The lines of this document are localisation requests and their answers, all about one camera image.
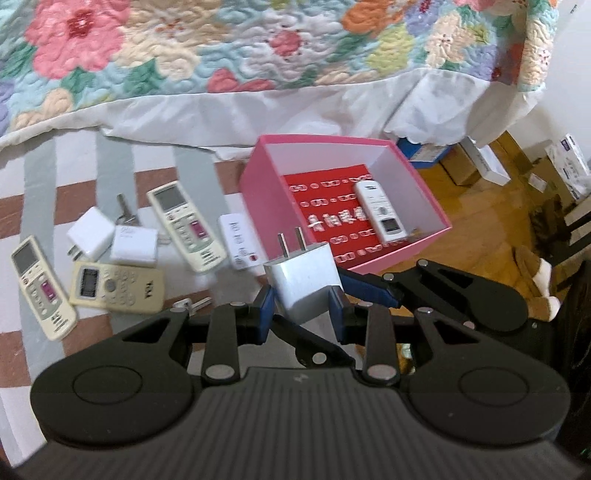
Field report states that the white box with blue print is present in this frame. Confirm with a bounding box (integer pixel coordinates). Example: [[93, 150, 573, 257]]
[[545, 134, 591, 199]]

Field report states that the small white remote with screen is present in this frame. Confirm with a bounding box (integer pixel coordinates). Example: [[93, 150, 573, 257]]
[[353, 181, 409, 244]]

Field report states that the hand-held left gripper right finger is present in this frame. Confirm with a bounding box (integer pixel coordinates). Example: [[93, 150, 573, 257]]
[[327, 288, 483, 386]]

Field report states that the cream remote with pink button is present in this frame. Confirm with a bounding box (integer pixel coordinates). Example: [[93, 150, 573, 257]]
[[10, 235, 78, 341], [147, 181, 228, 274]]

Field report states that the white charger plug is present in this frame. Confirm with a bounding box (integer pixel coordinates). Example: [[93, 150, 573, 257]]
[[110, 224, 171, 267], [263, 228, 346, 325], [66, 206, 116, 261]]

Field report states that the yellowish remote with round button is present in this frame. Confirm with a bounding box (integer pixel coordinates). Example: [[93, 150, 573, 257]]
[[69, 261, 165, 315]]

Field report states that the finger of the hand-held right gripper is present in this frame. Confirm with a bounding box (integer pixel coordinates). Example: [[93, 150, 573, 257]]
[[339, 259, 481, 319], [270, 314, 357, 369]]

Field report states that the brown cardboard box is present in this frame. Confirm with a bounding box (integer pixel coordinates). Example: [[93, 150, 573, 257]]
[[438, 148, 485, 185]]

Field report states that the single metal key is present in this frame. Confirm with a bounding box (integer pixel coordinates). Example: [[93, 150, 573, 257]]
[[173, 296, 213, 317]]

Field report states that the floral quilt with white border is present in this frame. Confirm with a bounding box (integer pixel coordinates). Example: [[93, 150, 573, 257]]
[[0, 0, 559, 162]]

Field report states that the checked grey and brown blanket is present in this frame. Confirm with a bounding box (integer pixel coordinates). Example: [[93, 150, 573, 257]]
[[0, 124, 287, 467]]

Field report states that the flat white box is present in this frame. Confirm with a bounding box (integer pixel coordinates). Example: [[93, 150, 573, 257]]
[[459, 136, 511, 185]]

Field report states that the brown plush slipper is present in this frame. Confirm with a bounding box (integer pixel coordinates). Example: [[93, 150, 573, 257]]
[[515, 244, 561, 321]]

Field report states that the bunch of metal keys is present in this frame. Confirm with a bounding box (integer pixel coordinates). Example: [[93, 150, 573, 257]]
[[115, 194, 139, 227]]

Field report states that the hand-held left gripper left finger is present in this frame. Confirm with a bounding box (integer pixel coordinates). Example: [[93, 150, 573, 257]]
[[119, 286, 278, 384]]

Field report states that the white remote with red button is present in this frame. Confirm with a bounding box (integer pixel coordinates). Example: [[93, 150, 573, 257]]
[[218, 213, 265, 272]]

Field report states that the pink cardboard box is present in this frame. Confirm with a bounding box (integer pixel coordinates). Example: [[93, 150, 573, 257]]
[[238, 135, 453, 277]]

